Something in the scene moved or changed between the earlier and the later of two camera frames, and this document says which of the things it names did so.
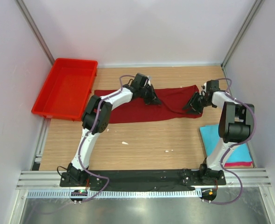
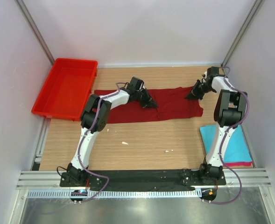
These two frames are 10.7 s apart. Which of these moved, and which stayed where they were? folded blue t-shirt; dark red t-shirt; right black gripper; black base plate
Moved: right black gripper
Stayed: dark red t-shirt; folded blue t-shirt; black base plate
